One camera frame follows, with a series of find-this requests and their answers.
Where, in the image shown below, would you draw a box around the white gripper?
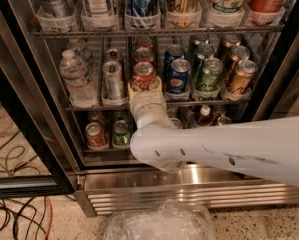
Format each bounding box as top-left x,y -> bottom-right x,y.
128,76 -> 172,128

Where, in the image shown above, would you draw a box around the red coke can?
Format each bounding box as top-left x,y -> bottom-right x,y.
132,62 -> 156,90
133,47 -> 154,64
135,36 -> 154,51

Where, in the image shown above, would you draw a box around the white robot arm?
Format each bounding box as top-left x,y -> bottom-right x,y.
129,89 -> 299,187

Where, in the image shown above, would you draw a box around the front blue pepsi can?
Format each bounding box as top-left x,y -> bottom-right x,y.
167,58 -> 191,94

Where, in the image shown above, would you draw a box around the blue pepsi can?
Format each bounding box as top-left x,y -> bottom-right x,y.
163,44 -> 186,80
167,58 -> 191,94

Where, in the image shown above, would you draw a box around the front silver slim can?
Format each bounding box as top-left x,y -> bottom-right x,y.
102,61 -> 125,100

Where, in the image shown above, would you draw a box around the silver slim can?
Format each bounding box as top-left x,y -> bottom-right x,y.
102,61 -> 125,100
104,48 -> 123,64

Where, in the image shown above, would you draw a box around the bottom shelf silver can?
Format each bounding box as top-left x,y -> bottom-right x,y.
171,118 -> 182,129

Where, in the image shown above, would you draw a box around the rear blue pepsi can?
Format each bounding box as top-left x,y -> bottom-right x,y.
163,44 -> 186,80

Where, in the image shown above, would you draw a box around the rear silver slim can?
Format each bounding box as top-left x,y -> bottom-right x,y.
104,48 -> 123,64

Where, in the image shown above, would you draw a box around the bottom shelf green can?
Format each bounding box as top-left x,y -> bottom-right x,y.
113,120 -> 130,148

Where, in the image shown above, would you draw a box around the bottom shelf tea bottle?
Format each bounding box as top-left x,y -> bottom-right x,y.
194,105 -> 212,126

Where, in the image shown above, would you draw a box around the front green soda can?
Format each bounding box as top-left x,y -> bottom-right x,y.
195,57 -> 223,92

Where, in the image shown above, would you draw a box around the green soda can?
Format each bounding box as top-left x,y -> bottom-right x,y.
195,57 -> 223,92
188,34 -> 210,55
192,44 -> 215,78

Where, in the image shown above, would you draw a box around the bottom shelf red can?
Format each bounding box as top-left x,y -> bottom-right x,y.
85,122 -> 107,148

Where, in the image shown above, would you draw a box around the middle green soda can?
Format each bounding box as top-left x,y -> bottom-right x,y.
192,44 -> 215,78

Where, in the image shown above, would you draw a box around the rear green soda can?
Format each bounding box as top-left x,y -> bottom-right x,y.
188,34 -> 210,55

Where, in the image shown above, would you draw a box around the bottom shelf gold can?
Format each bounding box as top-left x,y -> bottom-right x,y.
217,116 -> 232,126

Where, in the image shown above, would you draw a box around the stainless steel fridge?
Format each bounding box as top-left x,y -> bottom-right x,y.
0,0 -> 299,218

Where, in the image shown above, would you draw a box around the rear gold soda can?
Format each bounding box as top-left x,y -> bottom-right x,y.
216,34 -> 241,60

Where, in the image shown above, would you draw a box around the gold soda can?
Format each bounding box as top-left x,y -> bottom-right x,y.
222,45 -> 250,81
216,34 -> 241,60
226,60 -> 258,95

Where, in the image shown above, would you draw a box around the front gold soda can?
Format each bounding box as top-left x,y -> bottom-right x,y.
226,60 -> 258,95

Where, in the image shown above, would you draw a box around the middle gold soda can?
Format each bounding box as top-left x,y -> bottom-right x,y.
222,45 -> 250,81

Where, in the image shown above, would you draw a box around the glass fridge door left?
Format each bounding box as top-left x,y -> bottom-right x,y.
0,0 -> 79,198

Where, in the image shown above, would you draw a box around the front clear water bottle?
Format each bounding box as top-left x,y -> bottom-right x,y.
59,50 -> 98,108

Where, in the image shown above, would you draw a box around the clear water bottle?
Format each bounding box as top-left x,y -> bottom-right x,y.
59,50 -> 98,108
67,38 -> 94,69

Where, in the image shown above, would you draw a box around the rear clear water bottle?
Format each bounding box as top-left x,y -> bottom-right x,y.
67,38 -> 94,69

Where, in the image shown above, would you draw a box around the crumpled clear plastic bag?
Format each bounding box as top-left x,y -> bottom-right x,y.
103,200 -> 216,240

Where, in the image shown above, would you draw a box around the orange floor cable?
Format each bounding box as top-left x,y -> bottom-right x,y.
0,114 -> 53,240

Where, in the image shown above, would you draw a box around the black floor cables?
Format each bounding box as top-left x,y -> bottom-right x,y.
0,130 -> 48,240

